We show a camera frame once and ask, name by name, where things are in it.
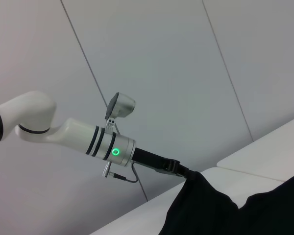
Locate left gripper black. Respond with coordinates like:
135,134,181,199
131,146,197,182

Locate black shirt with white print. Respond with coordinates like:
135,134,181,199
159,169,294,235

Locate left gripper cable with connector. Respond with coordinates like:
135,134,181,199
101,160,139,184

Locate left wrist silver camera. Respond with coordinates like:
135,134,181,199
104,92,137,135

